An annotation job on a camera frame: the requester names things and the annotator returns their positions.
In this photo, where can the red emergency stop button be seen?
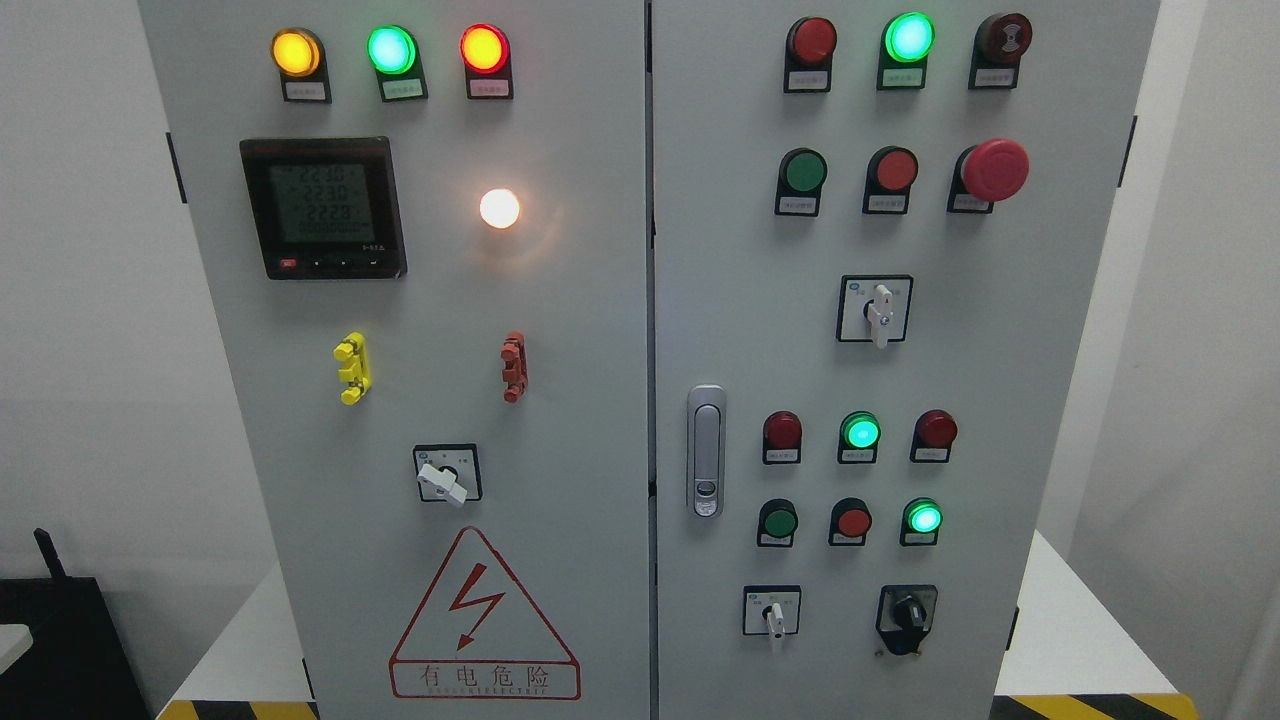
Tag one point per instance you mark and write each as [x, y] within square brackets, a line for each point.
[987, 173]

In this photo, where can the red lit indicator light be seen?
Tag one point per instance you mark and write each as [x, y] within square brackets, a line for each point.
[486, 58]

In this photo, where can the silver door swing handle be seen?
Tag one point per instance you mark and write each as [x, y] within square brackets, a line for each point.
[705, 449]

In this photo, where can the red indicator light top right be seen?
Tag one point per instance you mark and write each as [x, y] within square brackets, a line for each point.
[807, 60]

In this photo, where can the white selector switch left door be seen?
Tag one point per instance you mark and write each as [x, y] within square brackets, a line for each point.
[448, 473]

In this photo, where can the white selector switch upper right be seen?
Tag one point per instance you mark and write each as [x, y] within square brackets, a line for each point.
[874, 309]

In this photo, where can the green lit push button lower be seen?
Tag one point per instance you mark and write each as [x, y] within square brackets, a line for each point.
[921, 521]

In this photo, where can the grey cabinet door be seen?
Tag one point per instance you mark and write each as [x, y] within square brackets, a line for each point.
[748, 301]
[564, 469]

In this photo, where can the green push button upper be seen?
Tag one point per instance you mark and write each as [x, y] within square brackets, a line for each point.
[799, 183]

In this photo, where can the dark red buzzer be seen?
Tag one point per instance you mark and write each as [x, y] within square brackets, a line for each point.
[1000, 43]

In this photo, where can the green indicator light top left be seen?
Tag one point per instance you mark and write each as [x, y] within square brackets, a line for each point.
[394, 55]

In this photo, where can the grey left cabinet door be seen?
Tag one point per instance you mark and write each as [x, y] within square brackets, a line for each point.
[564, 469]

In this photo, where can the red electrical hazard sticker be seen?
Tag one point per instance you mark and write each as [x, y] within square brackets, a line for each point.
[477, 634]

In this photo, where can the black box with antenna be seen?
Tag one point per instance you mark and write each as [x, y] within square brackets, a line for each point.
[76, 667]

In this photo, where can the red push button upper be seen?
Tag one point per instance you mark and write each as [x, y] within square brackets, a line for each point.
[891, 172]

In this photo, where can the white lit indicator light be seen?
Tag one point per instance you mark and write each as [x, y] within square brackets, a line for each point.
[500, 208]

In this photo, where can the yellow indicator light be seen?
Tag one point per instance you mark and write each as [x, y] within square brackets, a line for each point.
[299, 56]

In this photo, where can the black digital power meter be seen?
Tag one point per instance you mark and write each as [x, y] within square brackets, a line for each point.
[325, 209]

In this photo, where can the grey right cabinet door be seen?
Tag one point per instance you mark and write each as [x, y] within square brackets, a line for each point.
[748, 301]

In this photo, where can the dark red indicator middle left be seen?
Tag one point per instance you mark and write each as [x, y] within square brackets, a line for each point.
[782, 439]

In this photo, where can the dark red indicator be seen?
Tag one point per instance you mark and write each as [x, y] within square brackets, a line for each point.
[782, 439]
[935, 433]

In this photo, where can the red push button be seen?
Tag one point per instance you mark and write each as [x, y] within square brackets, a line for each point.
[849, 523]
[891, 172]

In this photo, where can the green lit indicator middle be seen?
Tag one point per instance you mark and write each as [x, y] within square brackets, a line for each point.
[858, 438]

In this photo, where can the white selector switch lower right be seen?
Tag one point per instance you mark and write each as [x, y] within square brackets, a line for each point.
[771, 611]

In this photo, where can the green lit indicator top right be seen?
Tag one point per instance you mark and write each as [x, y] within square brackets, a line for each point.
[906, 43]

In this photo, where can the white selector switch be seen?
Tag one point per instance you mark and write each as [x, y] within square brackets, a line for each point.
[771, 611]
[874, 309]

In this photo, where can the black rotary knob switch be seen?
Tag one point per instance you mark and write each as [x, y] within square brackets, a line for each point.
[904, 616]

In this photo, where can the red push button lower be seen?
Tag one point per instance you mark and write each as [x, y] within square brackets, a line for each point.
[849, 523]

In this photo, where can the green lit indicator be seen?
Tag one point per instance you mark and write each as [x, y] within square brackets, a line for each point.
[858, 438]
[906, 43]

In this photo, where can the dark red indicator middle right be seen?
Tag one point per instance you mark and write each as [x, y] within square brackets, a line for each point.
[935, 433]

